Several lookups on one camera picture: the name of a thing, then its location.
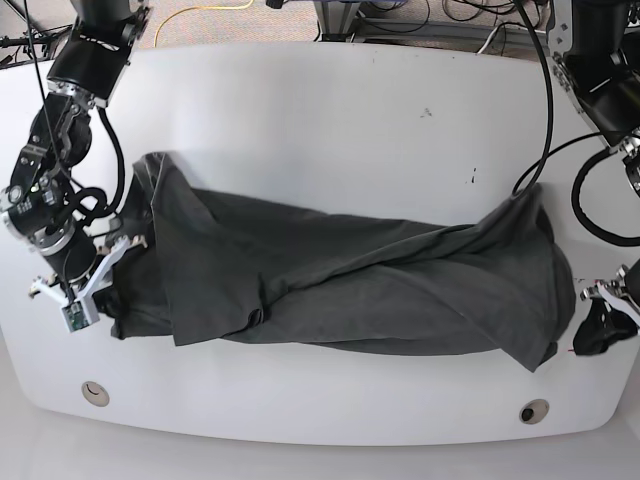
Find table grommet hole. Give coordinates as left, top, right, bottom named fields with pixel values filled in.
left=81, top=381, right=110, bottom=408
left=519, top=399, right=550, bottom=425

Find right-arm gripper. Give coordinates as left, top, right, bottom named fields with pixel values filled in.
left=28, top=235, right=148, bottom=313

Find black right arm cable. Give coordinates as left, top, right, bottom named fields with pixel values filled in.
left=64, top=107, right=126, bottom=236

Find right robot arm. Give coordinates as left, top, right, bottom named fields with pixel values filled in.
left=1, top=1, right=152, bottom=305

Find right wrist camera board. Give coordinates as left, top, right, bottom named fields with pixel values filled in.
left=61, top=299, right=99, bottom=333

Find dark grey T-shirt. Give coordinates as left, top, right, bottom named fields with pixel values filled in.
left=98, top=152, right=576, bottom=371

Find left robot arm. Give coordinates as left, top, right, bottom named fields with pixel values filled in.
left=547, top=1, right=639, bottom=356

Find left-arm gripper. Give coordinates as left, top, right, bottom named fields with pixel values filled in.
left=573, top=264, right=639, bottom=356

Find aluminium frame base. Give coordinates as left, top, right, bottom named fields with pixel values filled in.
left=312, top=1, right=550, bottom=56

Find black tripod legs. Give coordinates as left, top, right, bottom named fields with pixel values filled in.
left=1, top=1, right=73, bottom=70

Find yellow cable on floor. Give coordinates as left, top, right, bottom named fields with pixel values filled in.
left=153, top=0, right=255, bottom=49

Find left table grommet hole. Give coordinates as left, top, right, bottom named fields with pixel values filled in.
left=81, top=381, right=110, bottom=408

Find right table grommet hole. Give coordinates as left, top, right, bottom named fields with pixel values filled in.
left=519, top=399, right=550, bottom=425

